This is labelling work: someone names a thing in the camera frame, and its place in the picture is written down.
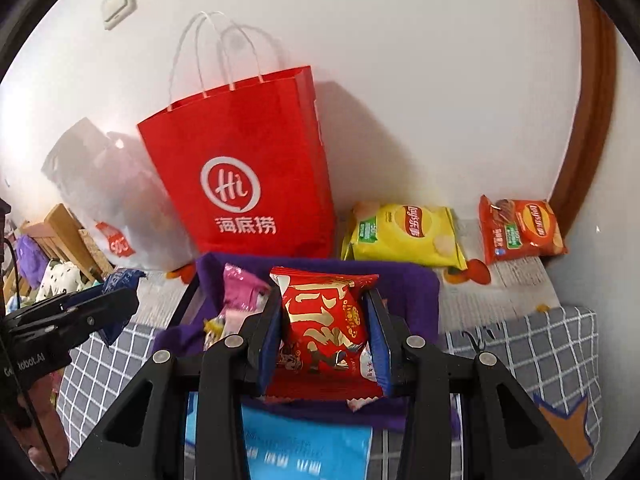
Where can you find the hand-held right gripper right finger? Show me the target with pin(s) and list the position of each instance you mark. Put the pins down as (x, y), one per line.
(379, 345)

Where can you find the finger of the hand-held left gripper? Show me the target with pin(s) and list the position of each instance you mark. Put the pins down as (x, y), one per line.
(55, 307)
(85, 322)

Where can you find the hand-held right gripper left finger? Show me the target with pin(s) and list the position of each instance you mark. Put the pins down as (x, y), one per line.
(269, 350)

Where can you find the red snack packet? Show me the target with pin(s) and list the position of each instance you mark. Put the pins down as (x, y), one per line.
(320, 330)

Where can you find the dark blue snack packet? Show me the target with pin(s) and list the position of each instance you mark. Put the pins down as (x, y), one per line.
(122, 280)

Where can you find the purple fabric bin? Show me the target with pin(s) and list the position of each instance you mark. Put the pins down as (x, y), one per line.
(410, 295)

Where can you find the pink candy packet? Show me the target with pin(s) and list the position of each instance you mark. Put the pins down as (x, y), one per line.
(240, 290)

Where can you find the purple cloth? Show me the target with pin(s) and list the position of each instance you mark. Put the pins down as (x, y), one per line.
(29, 260)

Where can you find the patterned brown box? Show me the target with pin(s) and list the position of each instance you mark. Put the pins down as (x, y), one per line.
(95, 252)

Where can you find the yellow chip bag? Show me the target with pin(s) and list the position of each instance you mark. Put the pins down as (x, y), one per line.
(400, 245)

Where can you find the blue tissue pack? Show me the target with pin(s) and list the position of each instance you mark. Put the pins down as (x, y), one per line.
(310, 450)

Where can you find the white plastic bag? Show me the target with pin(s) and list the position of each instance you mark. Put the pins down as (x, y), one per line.
(100, 185)

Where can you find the grey checked cloth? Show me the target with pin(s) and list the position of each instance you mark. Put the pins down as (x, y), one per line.
(550, 340)

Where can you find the orange chip bag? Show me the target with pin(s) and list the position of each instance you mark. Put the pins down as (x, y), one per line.
(520, 232)

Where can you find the red paper bag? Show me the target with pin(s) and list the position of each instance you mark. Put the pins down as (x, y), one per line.
(250, 135)

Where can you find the white light switch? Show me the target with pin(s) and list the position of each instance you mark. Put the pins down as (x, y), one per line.
(119, 4)

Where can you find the brown wooden door frame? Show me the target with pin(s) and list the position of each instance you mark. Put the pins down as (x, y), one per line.
(595, 110)

